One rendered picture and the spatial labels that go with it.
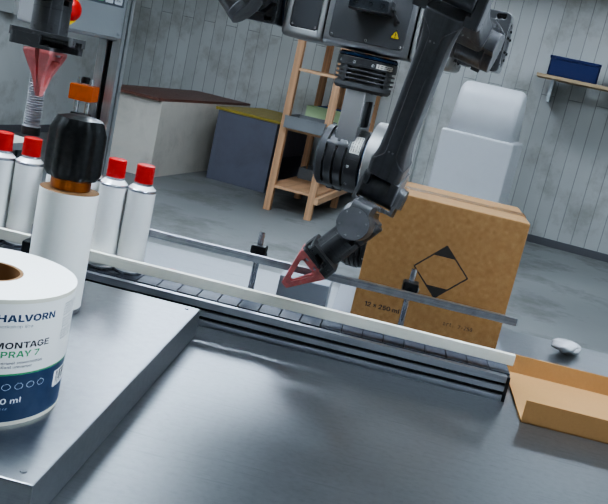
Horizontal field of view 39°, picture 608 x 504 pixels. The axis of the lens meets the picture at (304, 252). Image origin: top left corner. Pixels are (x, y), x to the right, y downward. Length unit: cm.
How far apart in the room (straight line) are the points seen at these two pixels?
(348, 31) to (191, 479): 116
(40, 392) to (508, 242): 101
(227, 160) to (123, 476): 763
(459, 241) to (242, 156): 688
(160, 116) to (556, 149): 413
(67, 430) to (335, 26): 120
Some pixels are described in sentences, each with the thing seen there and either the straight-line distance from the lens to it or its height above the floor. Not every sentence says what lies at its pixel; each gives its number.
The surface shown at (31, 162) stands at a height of 104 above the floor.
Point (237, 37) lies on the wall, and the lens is 1017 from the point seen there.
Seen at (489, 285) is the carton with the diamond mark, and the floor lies 98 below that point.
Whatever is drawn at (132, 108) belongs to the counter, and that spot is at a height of 58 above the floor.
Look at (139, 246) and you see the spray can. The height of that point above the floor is 94.
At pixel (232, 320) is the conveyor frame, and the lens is 154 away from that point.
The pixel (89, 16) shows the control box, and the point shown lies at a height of 132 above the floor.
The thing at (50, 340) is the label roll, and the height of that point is 97.
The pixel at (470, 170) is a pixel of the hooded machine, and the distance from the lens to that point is 775.
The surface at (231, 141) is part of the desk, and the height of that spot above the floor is 42.
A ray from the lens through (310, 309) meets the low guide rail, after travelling 152.
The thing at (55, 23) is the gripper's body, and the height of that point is 130.
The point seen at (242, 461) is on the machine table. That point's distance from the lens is 111.
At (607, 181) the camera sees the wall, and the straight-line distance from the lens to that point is 941.
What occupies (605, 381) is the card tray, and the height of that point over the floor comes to 86.
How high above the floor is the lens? 133
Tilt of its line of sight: 12 degrees down
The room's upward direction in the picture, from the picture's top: 13 degrees clockwise
